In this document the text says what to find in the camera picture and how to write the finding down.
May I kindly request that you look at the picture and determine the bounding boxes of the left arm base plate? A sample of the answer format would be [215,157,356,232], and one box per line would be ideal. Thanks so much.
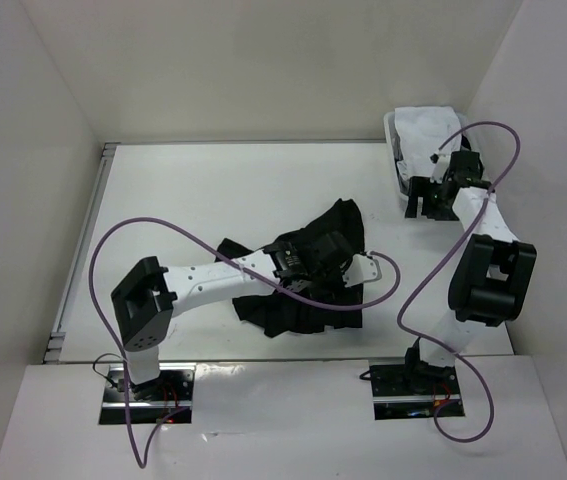
[98,363,196,426]

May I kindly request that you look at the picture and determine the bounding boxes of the white skirt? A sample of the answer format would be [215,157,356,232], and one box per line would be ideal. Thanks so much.
[393,106,461,182]

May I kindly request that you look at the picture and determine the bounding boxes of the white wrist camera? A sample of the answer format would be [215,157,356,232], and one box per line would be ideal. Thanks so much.
[342,252,383,288]
[430,152,451,184]

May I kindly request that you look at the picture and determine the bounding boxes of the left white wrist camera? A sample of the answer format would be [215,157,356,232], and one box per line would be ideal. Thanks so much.
[342,252,383,288]

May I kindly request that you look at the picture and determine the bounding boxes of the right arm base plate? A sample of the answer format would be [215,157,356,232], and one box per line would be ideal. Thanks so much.
[359,362,465,420]

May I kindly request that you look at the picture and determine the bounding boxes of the purple cable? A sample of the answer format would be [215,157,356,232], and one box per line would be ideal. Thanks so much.
[87,215,403,469]
[396,120,523,442]

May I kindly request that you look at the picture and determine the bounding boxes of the white plastic basket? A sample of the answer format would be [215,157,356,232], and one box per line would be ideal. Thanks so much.
[384,109,490,209]

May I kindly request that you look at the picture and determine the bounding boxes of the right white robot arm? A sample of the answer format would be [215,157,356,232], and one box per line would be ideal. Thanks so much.
[400,150,537,394]

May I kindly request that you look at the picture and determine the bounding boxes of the black skirt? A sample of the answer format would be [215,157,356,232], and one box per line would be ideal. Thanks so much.
[232,199,365,338]

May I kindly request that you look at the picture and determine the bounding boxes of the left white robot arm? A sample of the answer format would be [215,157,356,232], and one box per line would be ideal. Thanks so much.
[111,231,361,400]

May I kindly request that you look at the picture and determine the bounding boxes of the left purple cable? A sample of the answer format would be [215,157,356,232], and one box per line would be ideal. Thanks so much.
[87,215,403,469]

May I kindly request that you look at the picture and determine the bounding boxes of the grey skirt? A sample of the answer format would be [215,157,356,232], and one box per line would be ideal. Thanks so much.
[395,134,487,176]

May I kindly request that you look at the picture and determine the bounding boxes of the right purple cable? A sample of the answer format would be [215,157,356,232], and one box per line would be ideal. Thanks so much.
[396,120,523,442]

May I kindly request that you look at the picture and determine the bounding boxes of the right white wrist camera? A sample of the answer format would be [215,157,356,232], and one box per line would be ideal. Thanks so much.
[430,152,451,184]

